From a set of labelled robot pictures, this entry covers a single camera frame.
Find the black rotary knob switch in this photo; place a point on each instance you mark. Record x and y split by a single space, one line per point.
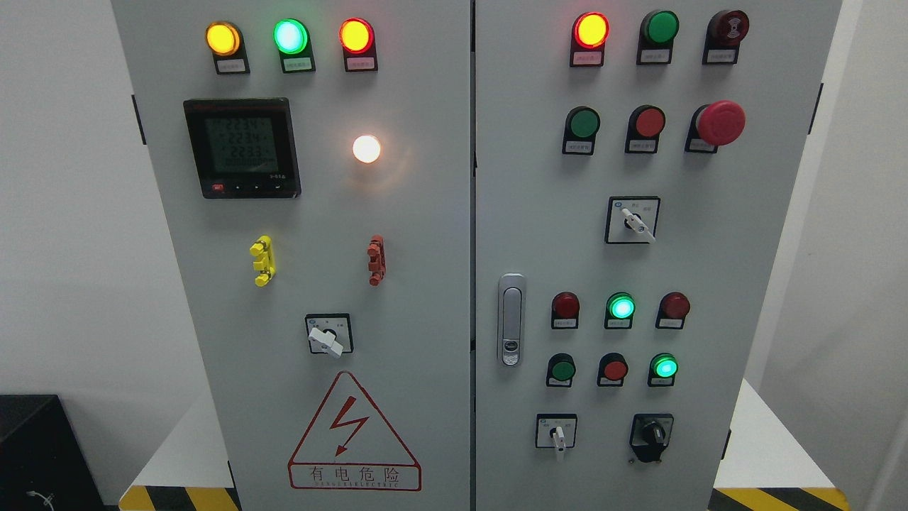
650 436

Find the red terminal connector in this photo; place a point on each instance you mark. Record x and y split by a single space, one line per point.
377 261

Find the grey electrical cabinet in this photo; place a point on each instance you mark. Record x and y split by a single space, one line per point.
469 102

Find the dark red indicator light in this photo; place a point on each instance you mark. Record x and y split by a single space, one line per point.
565 311

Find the white indicator light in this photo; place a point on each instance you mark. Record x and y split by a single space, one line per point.
366 149

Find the small green push button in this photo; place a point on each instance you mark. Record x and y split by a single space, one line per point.
561 371

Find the lit green indicator light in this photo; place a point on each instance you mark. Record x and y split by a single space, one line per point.
620 308

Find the green push button second row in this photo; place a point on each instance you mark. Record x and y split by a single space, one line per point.
581 127

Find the yellow terminal connector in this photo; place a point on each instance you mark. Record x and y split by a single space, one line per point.
263 260

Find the small red push button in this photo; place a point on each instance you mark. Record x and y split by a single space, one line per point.
613 369

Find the red electrical warning sticker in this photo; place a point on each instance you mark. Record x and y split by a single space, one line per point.
349 444

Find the red indicator light lower right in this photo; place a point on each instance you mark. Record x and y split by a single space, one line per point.
673 309

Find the red push button second row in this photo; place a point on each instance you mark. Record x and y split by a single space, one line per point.
643 130

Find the black digital power meter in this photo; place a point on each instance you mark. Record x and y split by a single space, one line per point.
243 147

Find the green illuminated push button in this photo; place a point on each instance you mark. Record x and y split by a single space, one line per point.
662 370

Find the red indicator light top left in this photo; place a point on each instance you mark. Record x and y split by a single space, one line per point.
357 38

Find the red indicator light right door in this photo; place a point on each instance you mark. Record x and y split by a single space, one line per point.
589 34

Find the green indicator light top left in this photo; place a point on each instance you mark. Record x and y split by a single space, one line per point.
293 43

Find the red emergency stop button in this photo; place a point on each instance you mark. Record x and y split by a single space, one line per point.
714 125

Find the green push button top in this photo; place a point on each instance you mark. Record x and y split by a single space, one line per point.
656 37

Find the yellow indicator light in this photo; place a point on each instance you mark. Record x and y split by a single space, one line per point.
227 45

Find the dark red buzzer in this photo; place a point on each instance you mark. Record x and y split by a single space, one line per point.
725 32

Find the black box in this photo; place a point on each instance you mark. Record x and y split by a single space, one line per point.
42 467

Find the silver door handle lock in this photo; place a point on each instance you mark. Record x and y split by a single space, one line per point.
510 318

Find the white selector switch left door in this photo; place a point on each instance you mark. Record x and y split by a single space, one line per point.
330 333

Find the white selector switch upper right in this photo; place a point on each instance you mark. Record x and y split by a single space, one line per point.
632 219

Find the white selector switch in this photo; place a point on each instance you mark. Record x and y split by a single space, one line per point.
556 431
632 219

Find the white selector switch lower right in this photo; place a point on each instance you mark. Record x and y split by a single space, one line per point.
556 431

